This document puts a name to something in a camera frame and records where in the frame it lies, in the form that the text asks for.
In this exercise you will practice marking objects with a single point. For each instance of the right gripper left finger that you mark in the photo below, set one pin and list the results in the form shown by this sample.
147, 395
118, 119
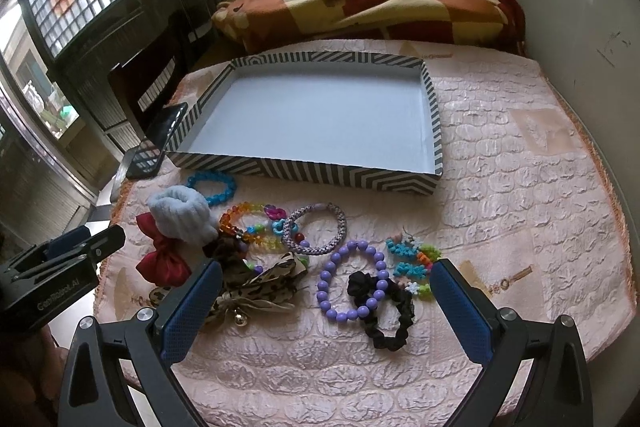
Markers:
94, 390

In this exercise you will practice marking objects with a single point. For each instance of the pink quilted table cover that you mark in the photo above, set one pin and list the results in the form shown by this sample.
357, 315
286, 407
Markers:
525, 211

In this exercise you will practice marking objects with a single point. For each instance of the red yellow folded blanket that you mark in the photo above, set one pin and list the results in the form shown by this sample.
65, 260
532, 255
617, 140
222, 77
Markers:
259, 25

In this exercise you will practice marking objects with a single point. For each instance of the black smartphone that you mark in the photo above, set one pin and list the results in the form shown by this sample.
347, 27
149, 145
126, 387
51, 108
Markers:
149, 155

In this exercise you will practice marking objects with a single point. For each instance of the black chair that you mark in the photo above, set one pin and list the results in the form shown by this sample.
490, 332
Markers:
148, 80

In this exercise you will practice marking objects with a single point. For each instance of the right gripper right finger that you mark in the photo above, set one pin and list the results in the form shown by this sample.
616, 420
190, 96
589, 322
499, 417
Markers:
557, 390

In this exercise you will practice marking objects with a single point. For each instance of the leopard print bow with bell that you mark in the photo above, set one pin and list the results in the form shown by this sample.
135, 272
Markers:
245, 290

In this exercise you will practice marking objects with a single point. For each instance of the striped black white tray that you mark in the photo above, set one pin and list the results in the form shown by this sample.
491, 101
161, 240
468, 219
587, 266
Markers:
353, 119

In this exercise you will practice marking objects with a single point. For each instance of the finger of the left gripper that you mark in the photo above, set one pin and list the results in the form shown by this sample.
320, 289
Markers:
66, 242
99, 246

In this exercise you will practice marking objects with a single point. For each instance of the red satin bow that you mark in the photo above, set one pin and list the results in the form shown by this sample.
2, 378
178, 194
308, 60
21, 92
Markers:
163, 266

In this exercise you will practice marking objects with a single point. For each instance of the light blue fluffy scrunchie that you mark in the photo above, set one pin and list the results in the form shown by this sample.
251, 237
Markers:
182, 213

